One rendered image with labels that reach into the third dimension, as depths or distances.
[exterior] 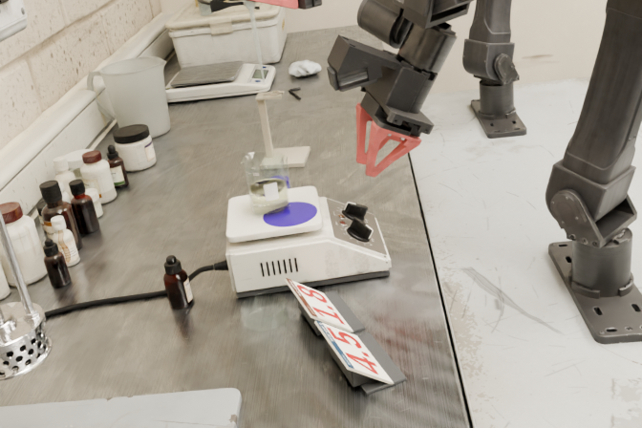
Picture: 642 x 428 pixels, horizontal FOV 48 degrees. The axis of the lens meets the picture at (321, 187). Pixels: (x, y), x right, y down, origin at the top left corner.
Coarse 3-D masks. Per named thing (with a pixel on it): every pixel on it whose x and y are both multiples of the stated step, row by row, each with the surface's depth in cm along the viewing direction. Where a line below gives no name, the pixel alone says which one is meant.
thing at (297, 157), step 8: (256, 96) 127; (264, 96) 126; (272, 96) 126; (280, 96) 125; (264, 104) 127; (264, 112) 128; (264, 120) 129; (264, 128) 129; (264, 136) 130; (280, 152) 133; (288, 152) 133; (296, 152) 132; (304, 152) 132; (288, 160) 129; (296, 160) 129; (304, 160) 128
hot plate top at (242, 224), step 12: (300, 192) 97; (312, 192) 96; (228, 204) 96; (240, 204) 95; (228, 216) 93; (240, 216) 92; (252, 216) 92; (228, 228) 89; (240, 228) 89; (252, 228) 89; (264, 228) 88; (276, 228) 88; (288, 228) 88; (300, 228) 88; (312, 228) 88; (228, 240) 88; (240, 240) 88
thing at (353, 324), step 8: (296, 296) 82; (328, 296) 88; (336, 296) 88; (304, 304) 81; (336, 304) 86; (344, 304) 86; (304, 312) 84; (344, 312) 85; (352, 312) 84; (312, 320) 81; (320, 320) 79; (328, 320) 80; (344, 320) 83; (352, 320) 83; (312, 328) 82; (344, 328) 80; (352, 328) 82; (360, 328) 81
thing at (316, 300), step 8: (304, 288) 86; (304, 296) 83; (312, 296) 85; (320, 296) 87; (312, 304) 82; (320, 304) 84; (328, 304) 85; (320, 312) 81; (328, 312) 82; (336, 312) 84; (336, 320) 81
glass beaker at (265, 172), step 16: (256, 160) 93; (272, 160) 88; (256, 176) 89; (272, 176) 89; (256, 192) 90; (272, 192) 89; (288, 192) 92; (256, 208) 91; (272, 208) 90; (288, 208) 92
